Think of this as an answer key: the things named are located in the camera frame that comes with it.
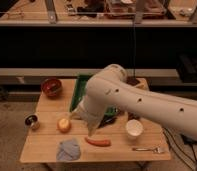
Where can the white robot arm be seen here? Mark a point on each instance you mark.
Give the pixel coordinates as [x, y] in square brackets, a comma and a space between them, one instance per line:
[108, 88]

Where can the metal fork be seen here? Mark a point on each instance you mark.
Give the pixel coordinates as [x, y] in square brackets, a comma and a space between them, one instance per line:
[157, 150]

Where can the black handled utensil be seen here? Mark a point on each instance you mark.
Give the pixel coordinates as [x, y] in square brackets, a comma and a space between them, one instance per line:
[107, 122]

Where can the metal cup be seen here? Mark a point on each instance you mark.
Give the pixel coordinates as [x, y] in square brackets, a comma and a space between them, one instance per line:
[32, 122]

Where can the blue-grey cloth towel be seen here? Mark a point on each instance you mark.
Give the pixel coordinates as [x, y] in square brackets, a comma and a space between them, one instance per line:
[68, 150]

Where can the orange carrot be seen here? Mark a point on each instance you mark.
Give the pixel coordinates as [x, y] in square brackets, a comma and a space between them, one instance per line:
[99, 143]

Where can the red bowl left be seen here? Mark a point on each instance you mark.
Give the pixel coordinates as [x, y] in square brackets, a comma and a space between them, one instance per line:
[51, 87]

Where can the yellow round fruit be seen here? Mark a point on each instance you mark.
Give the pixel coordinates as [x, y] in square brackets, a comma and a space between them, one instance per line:
[64, 125]

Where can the green plastic tray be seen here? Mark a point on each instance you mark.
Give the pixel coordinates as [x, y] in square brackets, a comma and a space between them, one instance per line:
[79, 91]

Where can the white paper cup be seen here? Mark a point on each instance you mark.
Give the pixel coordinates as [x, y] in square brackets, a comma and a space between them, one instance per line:
[134, 129]

